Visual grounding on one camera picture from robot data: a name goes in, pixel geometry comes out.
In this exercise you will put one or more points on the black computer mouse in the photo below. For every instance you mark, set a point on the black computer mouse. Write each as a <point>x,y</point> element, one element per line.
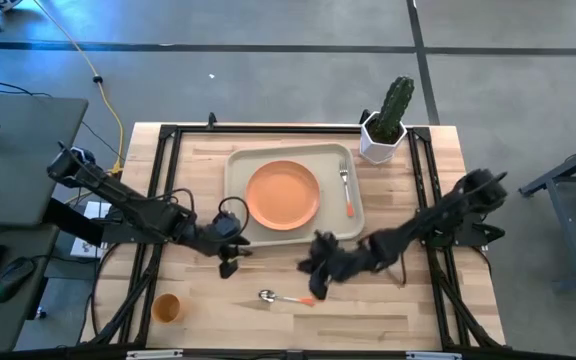
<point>13,277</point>

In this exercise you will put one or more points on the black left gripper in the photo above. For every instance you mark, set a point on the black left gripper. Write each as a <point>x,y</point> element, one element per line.
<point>223,245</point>

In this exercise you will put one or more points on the black frame clamp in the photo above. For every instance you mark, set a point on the black frame clamp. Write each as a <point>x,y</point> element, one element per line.
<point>212,120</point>
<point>365,116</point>

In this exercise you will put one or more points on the beige plastic tray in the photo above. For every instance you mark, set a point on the beige plastic tray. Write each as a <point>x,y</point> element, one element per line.
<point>329,190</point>

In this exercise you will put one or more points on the white metal bracket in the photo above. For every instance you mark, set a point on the white metal bracket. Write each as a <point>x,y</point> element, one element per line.
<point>433,356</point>
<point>153,355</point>

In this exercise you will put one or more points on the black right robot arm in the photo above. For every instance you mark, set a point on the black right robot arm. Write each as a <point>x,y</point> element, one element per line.
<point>443,215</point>

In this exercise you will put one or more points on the white faceted plant pot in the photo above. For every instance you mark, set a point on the white faceted plant pot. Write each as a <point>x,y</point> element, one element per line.
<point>375,151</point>

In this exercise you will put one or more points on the white power strip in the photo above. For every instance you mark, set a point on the white power strip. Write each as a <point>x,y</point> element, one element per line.
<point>85,247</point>

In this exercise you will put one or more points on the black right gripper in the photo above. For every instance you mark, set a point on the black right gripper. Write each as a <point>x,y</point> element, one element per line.
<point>338,255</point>

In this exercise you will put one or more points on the black aluminium table frame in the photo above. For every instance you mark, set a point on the black aluminium table frame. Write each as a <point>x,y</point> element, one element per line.
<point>268,129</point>

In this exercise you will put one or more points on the orange cup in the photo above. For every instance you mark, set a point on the orange cup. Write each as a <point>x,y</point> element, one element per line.
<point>168,308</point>

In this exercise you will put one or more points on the orange plate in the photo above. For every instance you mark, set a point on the orange plate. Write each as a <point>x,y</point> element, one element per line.
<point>283,195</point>

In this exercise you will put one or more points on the green cactus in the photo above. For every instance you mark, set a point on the green cactus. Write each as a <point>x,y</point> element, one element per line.
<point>393,107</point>

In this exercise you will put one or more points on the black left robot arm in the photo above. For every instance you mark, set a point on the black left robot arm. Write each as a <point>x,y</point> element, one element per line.
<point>133,207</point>

